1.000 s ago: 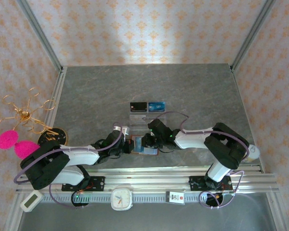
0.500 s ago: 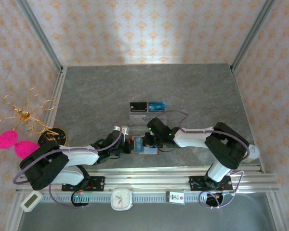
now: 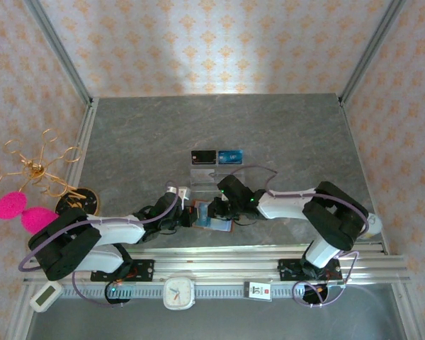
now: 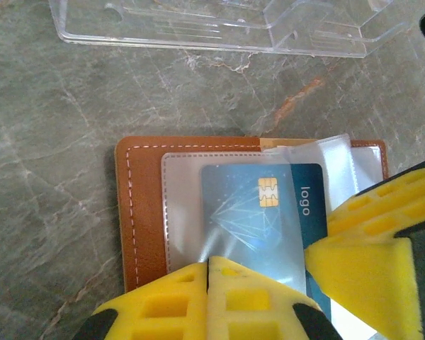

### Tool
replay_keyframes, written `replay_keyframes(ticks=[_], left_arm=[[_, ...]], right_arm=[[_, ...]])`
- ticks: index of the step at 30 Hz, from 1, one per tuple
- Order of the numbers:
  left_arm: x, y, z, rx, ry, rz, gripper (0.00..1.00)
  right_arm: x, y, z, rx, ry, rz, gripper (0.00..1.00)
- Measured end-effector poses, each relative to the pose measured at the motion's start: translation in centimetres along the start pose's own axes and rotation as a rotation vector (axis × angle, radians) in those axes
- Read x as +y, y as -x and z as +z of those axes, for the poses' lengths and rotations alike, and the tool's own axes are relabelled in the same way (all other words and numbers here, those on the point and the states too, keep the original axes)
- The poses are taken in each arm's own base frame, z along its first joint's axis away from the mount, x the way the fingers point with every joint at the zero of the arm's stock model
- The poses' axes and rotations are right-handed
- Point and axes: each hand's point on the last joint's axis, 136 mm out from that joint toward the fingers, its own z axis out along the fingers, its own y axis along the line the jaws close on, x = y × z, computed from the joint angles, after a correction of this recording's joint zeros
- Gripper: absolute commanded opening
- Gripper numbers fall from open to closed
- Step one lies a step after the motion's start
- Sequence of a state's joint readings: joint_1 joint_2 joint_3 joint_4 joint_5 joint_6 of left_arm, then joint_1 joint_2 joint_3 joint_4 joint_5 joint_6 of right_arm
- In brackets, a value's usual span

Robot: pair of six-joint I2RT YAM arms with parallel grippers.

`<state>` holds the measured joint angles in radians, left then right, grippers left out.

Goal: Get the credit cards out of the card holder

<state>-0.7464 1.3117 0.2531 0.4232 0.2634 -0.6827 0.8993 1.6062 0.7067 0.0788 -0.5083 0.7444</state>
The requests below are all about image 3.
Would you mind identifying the brown leather card holder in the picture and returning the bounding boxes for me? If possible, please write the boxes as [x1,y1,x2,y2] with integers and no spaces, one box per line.
[190,199,235,234]

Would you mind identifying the clear acrylic card stand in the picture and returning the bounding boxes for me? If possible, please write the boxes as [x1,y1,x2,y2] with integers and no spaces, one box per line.
[190,149,246,193]

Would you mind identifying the blue credit card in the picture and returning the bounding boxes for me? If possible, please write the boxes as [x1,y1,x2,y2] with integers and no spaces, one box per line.
[217,149,244,165]

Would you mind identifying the black credit card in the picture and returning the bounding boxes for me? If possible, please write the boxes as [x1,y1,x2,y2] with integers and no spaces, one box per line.
[191,149,217,166]

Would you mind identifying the white square clock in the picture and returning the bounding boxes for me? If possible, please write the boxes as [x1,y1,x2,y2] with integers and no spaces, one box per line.
[162,276,196,312]

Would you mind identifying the black round gold-rimmed disc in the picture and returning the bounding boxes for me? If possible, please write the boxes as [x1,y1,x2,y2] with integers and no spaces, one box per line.
[55,187,101,217]

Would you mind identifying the white tag with red mark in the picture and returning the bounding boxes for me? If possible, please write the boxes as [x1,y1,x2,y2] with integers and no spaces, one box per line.
[243,280,273,302]

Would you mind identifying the pink fuzzy ball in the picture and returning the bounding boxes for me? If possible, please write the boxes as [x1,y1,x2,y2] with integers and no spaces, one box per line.
[0,191,28,221]
[21,206,60,235]

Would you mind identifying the yellow tin can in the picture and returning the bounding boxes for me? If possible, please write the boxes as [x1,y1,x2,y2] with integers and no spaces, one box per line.
[359,213,383,242]

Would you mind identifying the white digital timer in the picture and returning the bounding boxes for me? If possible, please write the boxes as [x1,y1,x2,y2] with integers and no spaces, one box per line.
[29,280,64,313]

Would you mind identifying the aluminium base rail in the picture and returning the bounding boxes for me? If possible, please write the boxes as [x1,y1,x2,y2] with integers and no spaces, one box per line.
[23,243,410,285]

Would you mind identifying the grey slotted cable duct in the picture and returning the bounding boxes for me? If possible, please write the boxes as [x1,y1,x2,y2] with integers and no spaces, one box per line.
[61,283,345,300]

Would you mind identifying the black round cable port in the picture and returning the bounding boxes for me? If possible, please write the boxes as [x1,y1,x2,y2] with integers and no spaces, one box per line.
[104,282,132,307]
[300,283,330,308]

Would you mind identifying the gold wire ornament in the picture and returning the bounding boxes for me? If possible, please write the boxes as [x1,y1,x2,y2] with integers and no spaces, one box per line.
[0,127,84,199]

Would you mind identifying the aluminium frame post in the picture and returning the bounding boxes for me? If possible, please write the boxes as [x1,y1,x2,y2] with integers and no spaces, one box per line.
[23,0,95,106]
[339,0,405,104]

